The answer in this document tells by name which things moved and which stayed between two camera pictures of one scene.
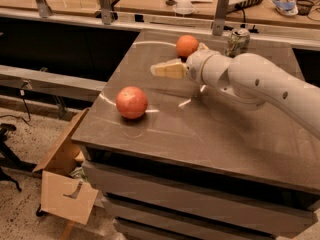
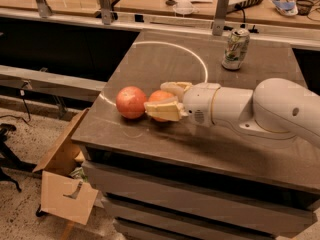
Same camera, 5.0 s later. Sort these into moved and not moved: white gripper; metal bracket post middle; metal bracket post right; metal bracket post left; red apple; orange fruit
Moved: orange fruit; white gripper
Not moved: metal bracket post middle; red apple; metal bracket post left; metal bracket post right
